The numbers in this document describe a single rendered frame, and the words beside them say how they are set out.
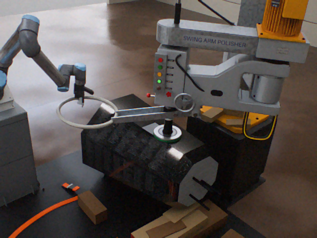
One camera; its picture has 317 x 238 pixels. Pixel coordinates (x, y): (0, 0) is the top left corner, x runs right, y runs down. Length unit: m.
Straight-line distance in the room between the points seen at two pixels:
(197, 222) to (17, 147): 1.61
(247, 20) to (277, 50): 0.69
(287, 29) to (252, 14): 0.68
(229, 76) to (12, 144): 1.85
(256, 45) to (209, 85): 0.40
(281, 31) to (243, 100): 0.52
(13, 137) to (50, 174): 0.74
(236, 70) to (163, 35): 0.53
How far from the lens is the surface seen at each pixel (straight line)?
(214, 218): 3.07
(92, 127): 2.63
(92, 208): 3.10
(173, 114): 2.57
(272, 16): 2.29
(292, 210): 3.60
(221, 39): 2.28
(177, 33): 2.30
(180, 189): 2.60
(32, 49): 2.42
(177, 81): 2.41
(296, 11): 2.21
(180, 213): 2.90
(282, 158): 4.24
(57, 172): 3.70
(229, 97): 2.43
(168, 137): 2.66
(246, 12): 2.91
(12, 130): 3.08
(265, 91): 2.43
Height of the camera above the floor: 2.30
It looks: 30 degrees down
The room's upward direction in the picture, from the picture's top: 4 degrees clockwise
